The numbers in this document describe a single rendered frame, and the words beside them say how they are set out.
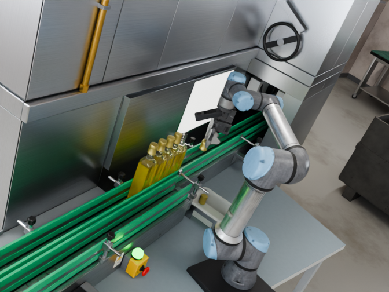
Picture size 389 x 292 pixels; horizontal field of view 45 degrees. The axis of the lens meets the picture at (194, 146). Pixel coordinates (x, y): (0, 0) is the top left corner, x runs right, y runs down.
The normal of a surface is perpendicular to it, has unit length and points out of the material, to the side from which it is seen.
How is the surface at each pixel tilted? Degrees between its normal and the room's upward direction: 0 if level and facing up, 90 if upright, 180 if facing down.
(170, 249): 0
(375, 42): 90
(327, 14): 90
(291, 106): 90
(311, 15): 90
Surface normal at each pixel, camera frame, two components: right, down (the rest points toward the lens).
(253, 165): -0.87, -0.25
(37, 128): 0.79, 0.51
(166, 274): 0.33, -0.81
